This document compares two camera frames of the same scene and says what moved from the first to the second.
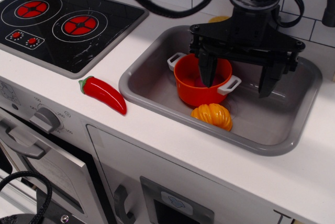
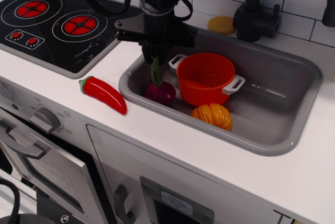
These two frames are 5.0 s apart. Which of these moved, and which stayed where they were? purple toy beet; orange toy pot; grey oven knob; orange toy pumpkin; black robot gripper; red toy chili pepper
Moved: purple toy beet; black robot gripper
Stayed: red toy chili pepper; orange toy pot; grey oven knob; orange toy pumpkin
